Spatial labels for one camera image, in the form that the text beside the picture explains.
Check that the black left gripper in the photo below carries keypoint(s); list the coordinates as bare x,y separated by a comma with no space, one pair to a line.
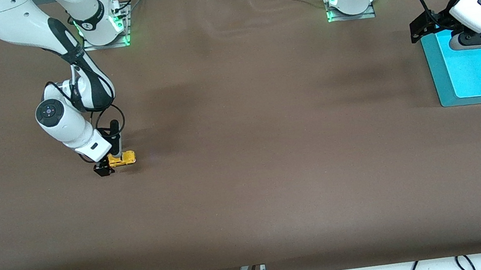
440,18

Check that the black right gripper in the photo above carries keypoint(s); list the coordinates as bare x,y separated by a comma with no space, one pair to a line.
103,169

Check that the yellow beetle toy car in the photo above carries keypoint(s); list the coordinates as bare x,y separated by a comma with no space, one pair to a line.
127,159

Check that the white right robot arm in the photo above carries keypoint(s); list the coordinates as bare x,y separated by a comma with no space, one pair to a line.
17,20

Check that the teal plastic bin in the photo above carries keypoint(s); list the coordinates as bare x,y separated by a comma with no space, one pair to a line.
472,74

